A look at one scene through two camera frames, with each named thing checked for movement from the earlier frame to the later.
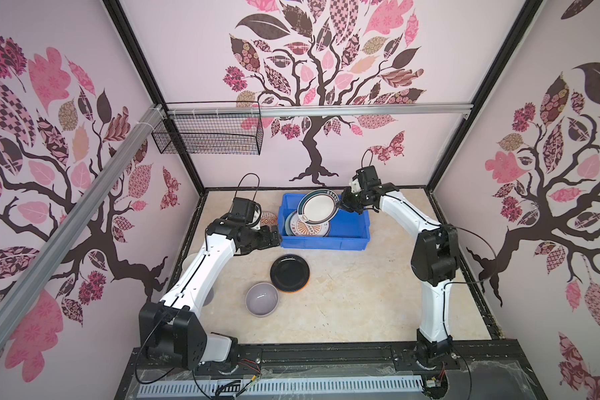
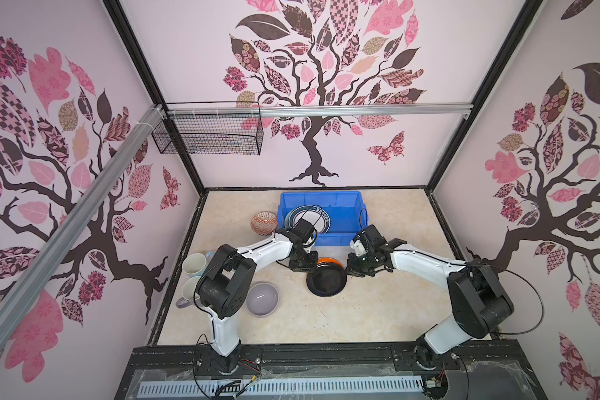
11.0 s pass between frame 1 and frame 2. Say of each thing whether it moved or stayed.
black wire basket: stayed
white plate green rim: moved
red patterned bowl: stayed
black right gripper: moved
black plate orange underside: moved
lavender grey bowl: stayed
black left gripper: moved
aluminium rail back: stayed
